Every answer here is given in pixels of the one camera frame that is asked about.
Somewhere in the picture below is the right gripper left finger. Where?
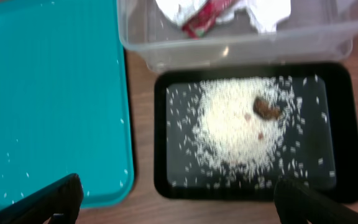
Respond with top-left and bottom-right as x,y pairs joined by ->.
0,174 -> 83,224

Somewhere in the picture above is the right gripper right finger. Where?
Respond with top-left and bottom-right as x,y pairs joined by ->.
273,179 -> 358,224

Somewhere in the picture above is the pile of white rice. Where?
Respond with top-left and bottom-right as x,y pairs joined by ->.
165,74 -> 337,190

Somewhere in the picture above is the brown food piece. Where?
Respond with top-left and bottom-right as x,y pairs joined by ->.
253,97 -> 282,120

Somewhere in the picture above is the white tissue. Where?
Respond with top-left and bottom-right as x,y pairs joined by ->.
155,0 -> 208,27
217,0 -> 291,34

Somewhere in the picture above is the red snack wrapper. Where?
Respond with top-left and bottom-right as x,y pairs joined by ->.
181,0 -> 237,39

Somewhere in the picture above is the clear plastic waste bin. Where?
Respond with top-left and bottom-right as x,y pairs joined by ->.
117,0 -> 358,73

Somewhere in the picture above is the teal plastic serving tray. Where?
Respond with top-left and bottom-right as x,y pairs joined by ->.
0,0 -> 134,210

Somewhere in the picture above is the black rectangular tray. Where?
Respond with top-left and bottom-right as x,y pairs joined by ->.
154,63 -> 358,203

